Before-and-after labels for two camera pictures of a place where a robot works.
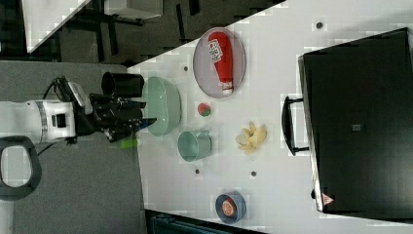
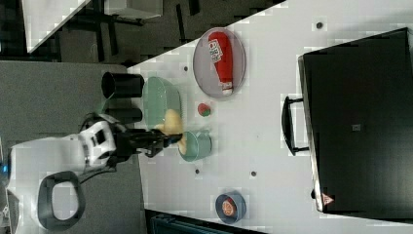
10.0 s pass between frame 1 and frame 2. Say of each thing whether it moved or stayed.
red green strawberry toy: stayed
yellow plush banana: moved
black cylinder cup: stayed
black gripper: moved
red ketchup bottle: stayed
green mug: stayed
